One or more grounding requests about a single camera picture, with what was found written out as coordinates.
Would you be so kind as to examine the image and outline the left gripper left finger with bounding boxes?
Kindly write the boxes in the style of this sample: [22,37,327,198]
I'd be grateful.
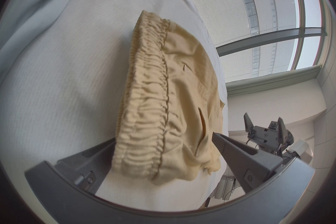
[55,136,117,194]

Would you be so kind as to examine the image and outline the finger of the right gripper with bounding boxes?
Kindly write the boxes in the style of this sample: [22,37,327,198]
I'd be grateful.
[244,113,254,134]
[277,117,286,139]

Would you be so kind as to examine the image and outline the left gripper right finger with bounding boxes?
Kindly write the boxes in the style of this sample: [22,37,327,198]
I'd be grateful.
[211,132,283,194]

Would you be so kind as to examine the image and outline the tan shorts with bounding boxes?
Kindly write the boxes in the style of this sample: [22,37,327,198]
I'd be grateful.
[111,10,227,186]

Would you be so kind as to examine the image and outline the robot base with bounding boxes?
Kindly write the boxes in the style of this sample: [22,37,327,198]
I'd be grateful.
[210,172,238,201]

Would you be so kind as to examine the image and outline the bed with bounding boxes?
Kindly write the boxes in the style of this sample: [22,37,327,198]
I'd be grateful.
[0,0,229,211]

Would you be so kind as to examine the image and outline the window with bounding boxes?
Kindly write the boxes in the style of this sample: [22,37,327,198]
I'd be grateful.
[157,0,328,82]

